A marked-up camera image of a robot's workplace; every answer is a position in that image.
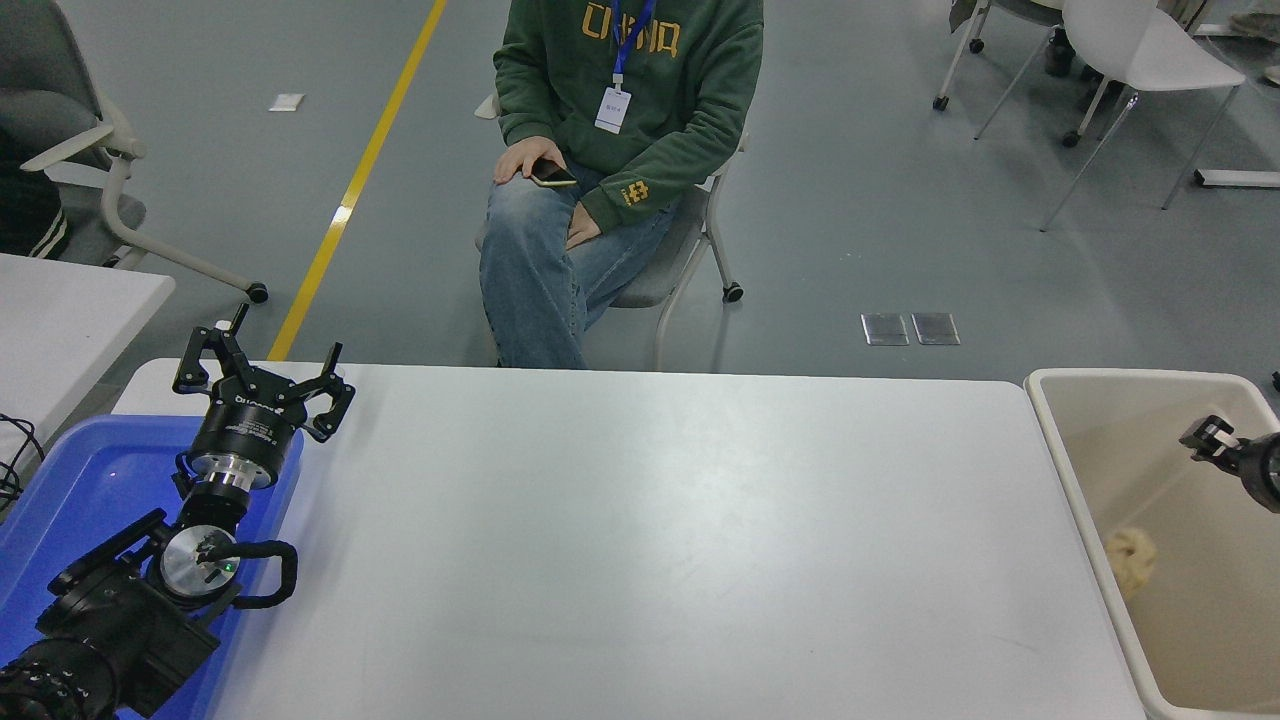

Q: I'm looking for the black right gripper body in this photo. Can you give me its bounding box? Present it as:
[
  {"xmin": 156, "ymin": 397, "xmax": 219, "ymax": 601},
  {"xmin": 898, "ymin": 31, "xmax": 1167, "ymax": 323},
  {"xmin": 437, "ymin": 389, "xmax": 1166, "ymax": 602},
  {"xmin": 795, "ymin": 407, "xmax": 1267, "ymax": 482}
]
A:
[{"xmin": 1240, "ymin": 431, "xmax": 1280, "ymax": 513}]

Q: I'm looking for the person's right hand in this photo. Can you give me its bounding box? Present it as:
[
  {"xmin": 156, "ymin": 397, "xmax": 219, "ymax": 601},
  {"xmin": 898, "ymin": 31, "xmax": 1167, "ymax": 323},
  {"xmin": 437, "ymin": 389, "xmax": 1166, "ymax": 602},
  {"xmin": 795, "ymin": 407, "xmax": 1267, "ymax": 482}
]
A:
[{"xmin": 494, "ymin": 135, "xmax": 570, "ymax": 184}]

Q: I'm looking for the black cable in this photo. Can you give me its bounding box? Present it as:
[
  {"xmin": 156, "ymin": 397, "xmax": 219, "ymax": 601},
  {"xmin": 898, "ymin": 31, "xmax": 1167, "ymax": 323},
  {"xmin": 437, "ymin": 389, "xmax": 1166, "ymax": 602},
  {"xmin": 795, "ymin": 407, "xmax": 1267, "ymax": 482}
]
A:
[{"xmin": 0, "ymin": 413, "xmax": 46, "ymax": 511}]

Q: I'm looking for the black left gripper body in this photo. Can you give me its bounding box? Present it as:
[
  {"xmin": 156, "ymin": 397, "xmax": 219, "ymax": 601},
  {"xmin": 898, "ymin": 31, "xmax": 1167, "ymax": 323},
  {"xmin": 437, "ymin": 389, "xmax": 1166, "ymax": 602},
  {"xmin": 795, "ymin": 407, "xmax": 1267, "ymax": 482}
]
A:
[{"xmin": 188, "ymin": 385, "xmax": 306, "ymax": 471}]

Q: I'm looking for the blue lanyard ID badge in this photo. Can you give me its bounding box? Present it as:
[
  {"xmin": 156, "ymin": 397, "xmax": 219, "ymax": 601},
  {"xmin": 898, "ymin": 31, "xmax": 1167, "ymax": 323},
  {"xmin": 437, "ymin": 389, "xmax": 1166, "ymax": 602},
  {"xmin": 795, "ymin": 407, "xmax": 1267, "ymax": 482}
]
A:
[{"xmin": 595, "ymin": 0, "xmax": 658, "ymax": 134}]

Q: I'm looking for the tan paper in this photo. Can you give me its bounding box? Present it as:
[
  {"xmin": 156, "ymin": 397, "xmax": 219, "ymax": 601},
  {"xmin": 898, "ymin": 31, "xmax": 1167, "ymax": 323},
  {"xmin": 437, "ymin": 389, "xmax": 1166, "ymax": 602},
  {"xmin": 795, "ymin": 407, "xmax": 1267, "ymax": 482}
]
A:
[{"xmin": 1105, "ymin": 528, "xmax": 1158, "ymax": 599}]

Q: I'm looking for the grey chair with white frame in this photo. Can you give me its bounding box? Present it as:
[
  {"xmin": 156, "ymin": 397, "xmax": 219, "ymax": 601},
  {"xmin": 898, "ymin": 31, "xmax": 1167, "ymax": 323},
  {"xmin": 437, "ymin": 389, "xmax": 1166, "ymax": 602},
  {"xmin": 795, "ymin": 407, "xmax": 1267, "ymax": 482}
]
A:
[{"xmin": 474, "ymin": 92, "xmax": 747, "ymax": 373}]

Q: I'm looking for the white plastic chair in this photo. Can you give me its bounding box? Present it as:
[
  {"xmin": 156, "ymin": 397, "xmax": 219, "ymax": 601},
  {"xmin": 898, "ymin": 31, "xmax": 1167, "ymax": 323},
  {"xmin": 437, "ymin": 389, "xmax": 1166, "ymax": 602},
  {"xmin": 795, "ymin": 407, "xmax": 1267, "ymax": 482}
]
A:
[{"xmin": 975, "ymin": 0, "xmax": 1249, "ymax": 233}]

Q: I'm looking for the white side table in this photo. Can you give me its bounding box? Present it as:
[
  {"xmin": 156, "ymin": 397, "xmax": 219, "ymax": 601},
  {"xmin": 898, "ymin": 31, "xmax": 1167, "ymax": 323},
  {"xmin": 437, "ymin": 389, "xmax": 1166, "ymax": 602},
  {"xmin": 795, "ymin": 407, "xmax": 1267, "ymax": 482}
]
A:
[{"xmin": 0, "ymin": 252, "xmax": 178, "ymax": 516}]

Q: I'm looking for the large pale bin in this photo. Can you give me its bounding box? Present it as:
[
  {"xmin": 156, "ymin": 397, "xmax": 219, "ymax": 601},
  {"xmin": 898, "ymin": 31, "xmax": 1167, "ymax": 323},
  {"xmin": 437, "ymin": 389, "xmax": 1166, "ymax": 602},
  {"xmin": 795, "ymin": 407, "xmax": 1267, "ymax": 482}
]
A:
[{"xmin": 1024, "ymin": 368, "xmax": 1280, "ymax": 720}]

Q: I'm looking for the white-legged caster chair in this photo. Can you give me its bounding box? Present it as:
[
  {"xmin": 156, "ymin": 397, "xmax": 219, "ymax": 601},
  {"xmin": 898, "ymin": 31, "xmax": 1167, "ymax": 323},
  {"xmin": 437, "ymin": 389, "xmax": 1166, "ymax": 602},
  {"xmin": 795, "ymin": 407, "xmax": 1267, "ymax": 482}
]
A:
[{"xmin": 932, "ymin": 0, "xmax": 1119, "ymax": 149}]

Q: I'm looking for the blue plastic tray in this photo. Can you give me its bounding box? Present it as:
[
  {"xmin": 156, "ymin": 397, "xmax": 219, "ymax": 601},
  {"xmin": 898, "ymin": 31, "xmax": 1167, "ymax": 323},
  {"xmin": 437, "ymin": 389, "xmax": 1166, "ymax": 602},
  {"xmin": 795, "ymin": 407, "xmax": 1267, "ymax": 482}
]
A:
[{"xmin": 0, "ymin": 415, "xmax": 306, "ymax": 720}]

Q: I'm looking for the grey office chair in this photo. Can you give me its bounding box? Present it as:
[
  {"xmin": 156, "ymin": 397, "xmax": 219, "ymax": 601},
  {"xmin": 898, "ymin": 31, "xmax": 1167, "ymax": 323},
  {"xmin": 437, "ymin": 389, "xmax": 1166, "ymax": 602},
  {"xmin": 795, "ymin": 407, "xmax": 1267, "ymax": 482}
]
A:
[{"xmin": 0, "ymin": 0, "xmax": 271, "ymax": 304}]

